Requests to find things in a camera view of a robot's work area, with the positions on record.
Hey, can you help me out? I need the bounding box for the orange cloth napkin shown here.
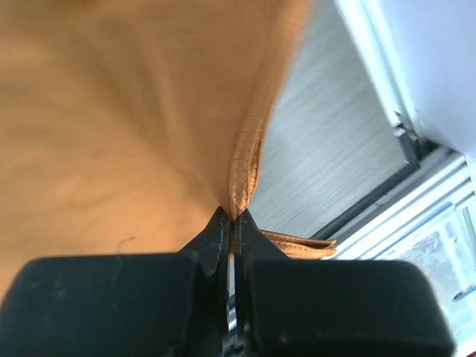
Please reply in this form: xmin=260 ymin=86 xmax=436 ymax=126
xmin=1 ymin=1 xmax=314 ymax=292

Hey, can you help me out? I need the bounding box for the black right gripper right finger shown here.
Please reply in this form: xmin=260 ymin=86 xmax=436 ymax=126
xmin=233 ymin=210 xmax=286 ymax=356

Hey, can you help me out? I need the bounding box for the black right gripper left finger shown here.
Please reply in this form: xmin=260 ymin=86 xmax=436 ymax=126
xmin=180 ymin=207 xmax=231 ymax=356

